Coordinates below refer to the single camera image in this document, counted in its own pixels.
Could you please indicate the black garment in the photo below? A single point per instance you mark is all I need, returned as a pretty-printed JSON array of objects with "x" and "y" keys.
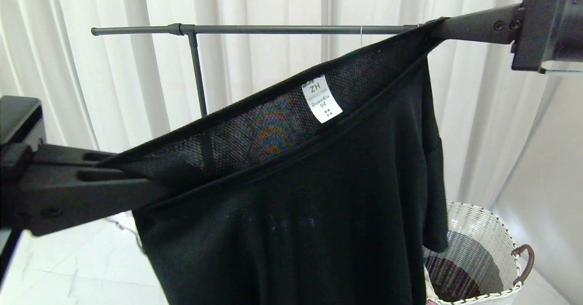
[{"x": 296, "y": 205}]

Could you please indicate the white curtain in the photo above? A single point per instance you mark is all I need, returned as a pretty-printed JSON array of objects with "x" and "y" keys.
[{"x": 273, "y": 0}]

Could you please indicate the pink clothes hanger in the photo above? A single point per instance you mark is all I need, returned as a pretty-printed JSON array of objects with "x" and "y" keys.
[{"x": 361, "y": 38}]

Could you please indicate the black clothes rack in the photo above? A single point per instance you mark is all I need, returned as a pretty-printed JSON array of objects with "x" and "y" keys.
[{"x": 273, "y": 29}]

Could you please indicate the white laundry basket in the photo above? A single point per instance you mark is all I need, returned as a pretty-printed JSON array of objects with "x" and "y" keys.
[{"x": 483, "y": 232}]

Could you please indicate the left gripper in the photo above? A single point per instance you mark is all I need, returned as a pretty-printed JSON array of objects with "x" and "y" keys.
[{"x": 18, "y": 114}]

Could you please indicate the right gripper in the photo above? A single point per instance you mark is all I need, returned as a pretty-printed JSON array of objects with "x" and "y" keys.
[{"x": 551, "y": 27}]

